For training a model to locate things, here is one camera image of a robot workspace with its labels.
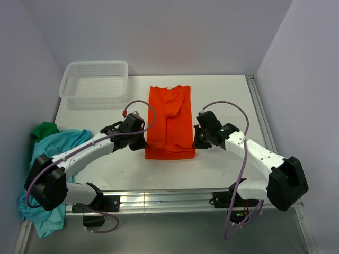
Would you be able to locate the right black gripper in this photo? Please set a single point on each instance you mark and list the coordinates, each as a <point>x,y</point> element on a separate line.
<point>197,144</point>

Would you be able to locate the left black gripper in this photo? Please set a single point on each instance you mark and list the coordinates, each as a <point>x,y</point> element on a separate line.
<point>141,144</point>

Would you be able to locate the orange t shirt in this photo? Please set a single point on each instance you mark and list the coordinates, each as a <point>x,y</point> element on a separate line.
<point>171,136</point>

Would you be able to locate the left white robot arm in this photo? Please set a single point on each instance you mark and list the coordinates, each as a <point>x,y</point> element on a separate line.
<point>48,181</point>

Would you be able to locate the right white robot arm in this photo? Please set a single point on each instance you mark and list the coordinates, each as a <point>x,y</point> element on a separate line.
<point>284,179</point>

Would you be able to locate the white perforated plastic basket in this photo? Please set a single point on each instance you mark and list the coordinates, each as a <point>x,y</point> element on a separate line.
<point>95,83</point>

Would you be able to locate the green t shirt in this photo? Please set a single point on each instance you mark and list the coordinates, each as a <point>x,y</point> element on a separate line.
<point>45,129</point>

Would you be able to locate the teal t shirt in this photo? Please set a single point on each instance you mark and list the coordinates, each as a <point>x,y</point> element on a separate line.
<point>47,222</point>

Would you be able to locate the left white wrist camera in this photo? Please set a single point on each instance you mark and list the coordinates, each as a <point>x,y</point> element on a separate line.
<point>135,113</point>

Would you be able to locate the front aluminium rail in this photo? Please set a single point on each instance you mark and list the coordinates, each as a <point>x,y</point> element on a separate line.
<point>165,201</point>

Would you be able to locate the aluminium rail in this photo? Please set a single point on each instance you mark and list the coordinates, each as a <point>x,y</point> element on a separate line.
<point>165,201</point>
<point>302,219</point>

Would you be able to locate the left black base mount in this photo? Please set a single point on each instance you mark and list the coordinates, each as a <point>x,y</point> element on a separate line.
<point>96,214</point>

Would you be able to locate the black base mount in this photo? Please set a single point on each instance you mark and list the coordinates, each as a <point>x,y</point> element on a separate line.
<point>241,207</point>
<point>96,214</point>

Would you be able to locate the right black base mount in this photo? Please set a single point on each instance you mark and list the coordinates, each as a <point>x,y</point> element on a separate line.
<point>241,207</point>

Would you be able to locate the right aluminium rail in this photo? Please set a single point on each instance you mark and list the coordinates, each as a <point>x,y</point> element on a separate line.
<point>302,219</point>

